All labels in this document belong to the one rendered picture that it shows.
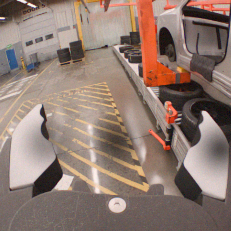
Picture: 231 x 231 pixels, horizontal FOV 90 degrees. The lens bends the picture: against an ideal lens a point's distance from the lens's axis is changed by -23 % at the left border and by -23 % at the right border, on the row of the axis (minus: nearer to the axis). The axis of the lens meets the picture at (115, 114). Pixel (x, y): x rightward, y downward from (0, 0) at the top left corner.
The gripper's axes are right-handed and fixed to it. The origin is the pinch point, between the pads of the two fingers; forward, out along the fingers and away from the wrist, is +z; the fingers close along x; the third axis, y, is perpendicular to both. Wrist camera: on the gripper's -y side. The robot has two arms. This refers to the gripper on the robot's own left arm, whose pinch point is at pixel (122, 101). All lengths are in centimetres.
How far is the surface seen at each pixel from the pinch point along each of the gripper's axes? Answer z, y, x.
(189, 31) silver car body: 189, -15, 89
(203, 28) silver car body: 194, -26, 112
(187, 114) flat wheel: 105, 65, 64
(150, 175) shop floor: 74, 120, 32
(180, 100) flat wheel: 149, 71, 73
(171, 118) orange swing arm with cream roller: 102, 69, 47
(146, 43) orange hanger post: 173, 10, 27
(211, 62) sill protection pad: 122, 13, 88
